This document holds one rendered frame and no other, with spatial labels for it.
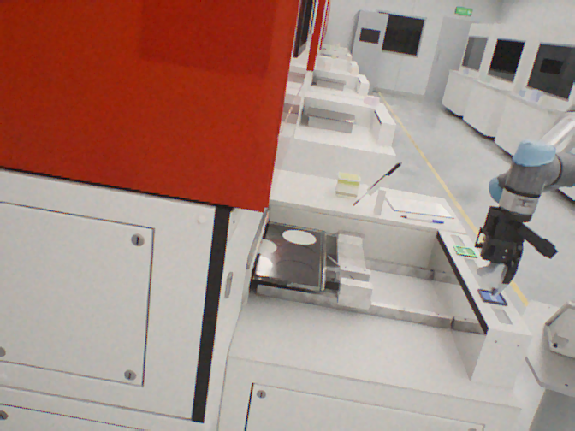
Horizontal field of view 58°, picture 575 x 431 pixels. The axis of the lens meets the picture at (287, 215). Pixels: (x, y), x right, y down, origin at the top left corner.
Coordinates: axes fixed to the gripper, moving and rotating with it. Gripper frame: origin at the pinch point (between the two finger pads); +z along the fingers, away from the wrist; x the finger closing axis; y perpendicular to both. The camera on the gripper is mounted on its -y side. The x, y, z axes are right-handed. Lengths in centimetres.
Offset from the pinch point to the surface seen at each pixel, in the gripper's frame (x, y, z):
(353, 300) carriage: -3.6, 31.7, 10.8
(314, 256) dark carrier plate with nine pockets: -19.0, 42.5, 8.1
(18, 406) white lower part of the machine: 40, 92, 20
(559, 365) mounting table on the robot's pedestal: 1.1, -19.4, 16.1
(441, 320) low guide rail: -7.0, 8.3, 14.0
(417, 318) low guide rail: -7.0, 14.3, 14.7
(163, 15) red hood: 39, 71, -49
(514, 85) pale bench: -820, -280, 0
